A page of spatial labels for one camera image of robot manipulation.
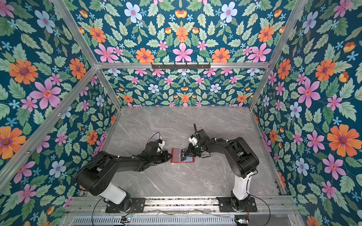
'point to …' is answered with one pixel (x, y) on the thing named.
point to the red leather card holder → (176, 157)
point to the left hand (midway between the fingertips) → (174, 153)
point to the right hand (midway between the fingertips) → (184, 153)
